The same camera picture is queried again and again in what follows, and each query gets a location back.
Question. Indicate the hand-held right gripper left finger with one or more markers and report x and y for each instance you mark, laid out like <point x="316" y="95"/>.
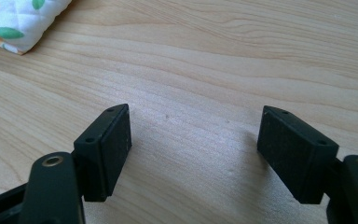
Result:
<point x="104" y="155"/>

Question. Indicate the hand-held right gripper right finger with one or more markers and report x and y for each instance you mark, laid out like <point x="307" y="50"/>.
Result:
<point x="295" y="155"/>

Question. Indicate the white quilted cloth green spots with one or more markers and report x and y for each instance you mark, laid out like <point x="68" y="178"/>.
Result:
<point x="15" y="21"/>

